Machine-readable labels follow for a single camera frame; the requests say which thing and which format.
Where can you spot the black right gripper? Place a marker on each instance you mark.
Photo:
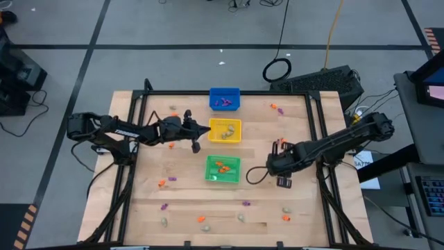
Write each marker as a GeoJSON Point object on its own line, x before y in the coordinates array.
{"type": "Point", "coordinates": [284, 161]}

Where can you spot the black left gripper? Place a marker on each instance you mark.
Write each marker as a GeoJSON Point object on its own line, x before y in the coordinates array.
{"type": "Point", "coordinates": [173, 129]}

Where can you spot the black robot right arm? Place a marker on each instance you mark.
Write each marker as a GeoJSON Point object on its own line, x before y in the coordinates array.
{"type": "Point", "coordinates": [333, 142]}

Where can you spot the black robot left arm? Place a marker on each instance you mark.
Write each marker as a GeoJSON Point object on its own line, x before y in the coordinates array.
{"type": "Point", "coordinates": [121, 132]}

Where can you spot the yellow plastic basket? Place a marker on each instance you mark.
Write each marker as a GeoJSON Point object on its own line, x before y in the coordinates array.
{"type": "Point", "coordinates": [238, 121]}

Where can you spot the green plastic basket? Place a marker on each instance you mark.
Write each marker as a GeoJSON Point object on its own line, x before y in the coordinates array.
{"type": "Point", "coordinates": [234, 177]}

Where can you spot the blue plastic basket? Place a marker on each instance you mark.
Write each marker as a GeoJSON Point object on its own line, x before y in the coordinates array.
{"type": "Point", "coordinates": [232, 93]}

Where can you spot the white paper sign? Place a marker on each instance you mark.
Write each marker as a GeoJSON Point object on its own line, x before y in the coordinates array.
{"type": "Point", "coordinates": [367, 173]}

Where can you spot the black support beam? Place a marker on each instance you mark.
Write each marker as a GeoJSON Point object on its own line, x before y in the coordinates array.
{"type": "Point", "coordinates": [367, 175]}

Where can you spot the yellow plug power strip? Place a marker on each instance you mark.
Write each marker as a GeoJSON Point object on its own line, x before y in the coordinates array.
{"type": "Point", "coordinates": [356, 119]}

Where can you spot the black computer tower case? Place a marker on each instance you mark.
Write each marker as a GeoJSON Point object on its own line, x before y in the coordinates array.
{"type": "Point", "coordinates": [317, 83]}

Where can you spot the white label strip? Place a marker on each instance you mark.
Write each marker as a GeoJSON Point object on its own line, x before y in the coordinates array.
{"type": "Point", "coordinates": [130, 248]}

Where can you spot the grey desk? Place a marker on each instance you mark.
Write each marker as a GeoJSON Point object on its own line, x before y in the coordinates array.
{"type": "Point", "coordinates": [412, 225]}
{"type": "Point", "coordinates": [433, 132]}

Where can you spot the backlit keyboard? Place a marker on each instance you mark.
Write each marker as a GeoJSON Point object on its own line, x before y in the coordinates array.
{"type": "Point", "coordinates": [433, 196]}

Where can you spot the black framed monitor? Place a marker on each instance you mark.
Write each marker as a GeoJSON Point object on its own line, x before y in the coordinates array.
{"type": "Point", "coordinates": [430, 93]}

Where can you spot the black equipment stack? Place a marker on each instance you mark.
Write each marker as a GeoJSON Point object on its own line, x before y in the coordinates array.
{"type": "Point", "coordinates": [17, 80]}

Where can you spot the black hazard-striped floor mat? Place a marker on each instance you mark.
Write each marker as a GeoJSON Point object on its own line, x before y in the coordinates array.
{"type": "Point", "coordinates": [10, 225]}
{"type": "Point", "coordinates": [435, 38]}

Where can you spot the black rounded floor object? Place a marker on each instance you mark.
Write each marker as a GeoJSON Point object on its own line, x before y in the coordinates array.
{"type": "Point", "coordinates": [8, 16]}

